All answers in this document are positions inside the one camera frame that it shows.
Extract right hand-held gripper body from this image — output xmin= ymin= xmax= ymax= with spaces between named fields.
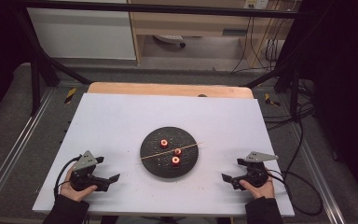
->
xmin=231 ymin=151 xmax=279 ymax=190

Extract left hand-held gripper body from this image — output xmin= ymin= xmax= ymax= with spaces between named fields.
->
xmin=69 ymin=149 xmax=111 ymax=192

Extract black round plate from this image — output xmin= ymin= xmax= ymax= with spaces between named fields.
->
xmin=140 ymin=126 xmax=200 ymax=179

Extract thin bamboo skewer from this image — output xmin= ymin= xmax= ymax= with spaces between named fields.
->
xmin=140 ymin=142 xmax=204 ymax=161

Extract person's left hand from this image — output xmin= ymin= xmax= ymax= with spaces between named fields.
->
xmin=59 ymin=167 xmax=99 ymax=203

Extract person's right hand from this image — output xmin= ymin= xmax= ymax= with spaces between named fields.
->
xmin=240 ymin=176 xmax=276 ymax=200

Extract white board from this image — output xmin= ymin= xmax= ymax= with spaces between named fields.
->
xmin=32 ymin=92 xmax=296 ymax=217

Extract yellow black hazard tape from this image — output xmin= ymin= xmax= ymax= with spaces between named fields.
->
xmin=63 ymin=87 xmax=78 ymax=105
xmin=264 ymin=92 xmax=282 ymax=107

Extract wooden table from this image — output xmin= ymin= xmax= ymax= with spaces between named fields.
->
xmin=87 ymin=81 xmax=255 ymax=100

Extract white cabinet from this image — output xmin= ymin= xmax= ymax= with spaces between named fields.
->
xmin=27 ymin=7 xmax=137 ymax=61

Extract grey chair base with caster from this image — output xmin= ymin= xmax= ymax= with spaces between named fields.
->
xmin=153 ymin=34 xmax=186 ymax=49

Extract light wooden desk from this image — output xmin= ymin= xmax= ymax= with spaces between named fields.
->
xmin=127 ymin=0 xmax=295 ymax=68

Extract white power strip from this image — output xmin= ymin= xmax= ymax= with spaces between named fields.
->
xmin=243 ymin=0 xmax=269 ymax=9

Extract left hand-held gripper cable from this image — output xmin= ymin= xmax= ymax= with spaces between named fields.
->
xmin=53 ymin=155 xmax=82 ymax=200

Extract hand-held gripper cable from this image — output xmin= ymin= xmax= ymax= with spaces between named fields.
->
xmin=266 ymin=168 xmax=324 ymax=217
xmin=53 ymin=155 xmax=82 ymax=200

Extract right hand-held gripper cable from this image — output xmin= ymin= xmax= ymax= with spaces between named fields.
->
xmin=266 ymin=168 xmax=324 ymax=217

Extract aluminium rail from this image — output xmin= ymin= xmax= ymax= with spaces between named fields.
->
xmin=287 ymin=122 xmax=347 ymax=224
xmin=0 ymin=88 xmax=56 ymax=213

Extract black floor cables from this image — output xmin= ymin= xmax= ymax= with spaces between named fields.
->
xmin=262 ymin=78 xmax=317 ymax=133

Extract black metal frame stand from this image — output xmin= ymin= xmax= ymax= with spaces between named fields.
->
xmin=244 ymin=60 xmax=304 ymax=123
xmin=12 ymin=8 xmax=93 ymax=117

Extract black cables under desk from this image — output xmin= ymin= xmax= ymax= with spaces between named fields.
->
xmin=231 ymin=15 xmax=283 ymax=75

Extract black metal frame bar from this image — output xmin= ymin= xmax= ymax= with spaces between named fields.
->
xmin=21 ymin=0 xmax=304 ymax=19

